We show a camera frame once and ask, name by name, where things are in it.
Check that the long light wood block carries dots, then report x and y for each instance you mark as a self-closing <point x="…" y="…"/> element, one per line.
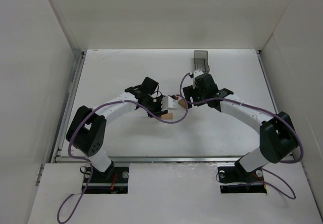
<point x="168" y="116"/>

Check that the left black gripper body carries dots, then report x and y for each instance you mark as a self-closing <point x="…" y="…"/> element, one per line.
<point x="156" y="108"/>

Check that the tan wood block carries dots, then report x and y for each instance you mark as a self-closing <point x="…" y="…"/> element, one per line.
<point x="182" y="103"/>

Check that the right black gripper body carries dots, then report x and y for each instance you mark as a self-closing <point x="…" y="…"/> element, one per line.
<point x="188" y="96"/>

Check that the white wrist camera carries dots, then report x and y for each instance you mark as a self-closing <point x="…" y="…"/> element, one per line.
<point x="193" y="75"/>
<point x="171" y="102"/>

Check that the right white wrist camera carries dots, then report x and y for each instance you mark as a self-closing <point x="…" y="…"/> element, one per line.
<point x="193" y="75"/>

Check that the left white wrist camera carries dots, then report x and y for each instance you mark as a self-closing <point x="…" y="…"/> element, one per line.
<point x="171" y="102"/>

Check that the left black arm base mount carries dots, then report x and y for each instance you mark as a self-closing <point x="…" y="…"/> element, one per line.
<point x="117" y="183"/>

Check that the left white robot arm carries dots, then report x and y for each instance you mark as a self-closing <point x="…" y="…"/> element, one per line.
<point x="87" y="129"/>

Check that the smoky transparent plastic bin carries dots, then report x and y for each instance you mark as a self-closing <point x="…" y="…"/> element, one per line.
<point x="201" y="61"/>

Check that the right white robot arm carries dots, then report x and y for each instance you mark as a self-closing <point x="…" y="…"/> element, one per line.
<point x="277" y="136"/>

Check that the aluminium front rail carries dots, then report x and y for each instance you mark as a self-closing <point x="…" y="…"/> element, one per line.
<point x="151" y="159"/>

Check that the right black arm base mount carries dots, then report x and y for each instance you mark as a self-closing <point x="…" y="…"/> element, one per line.
<point x="234" y="180"/>

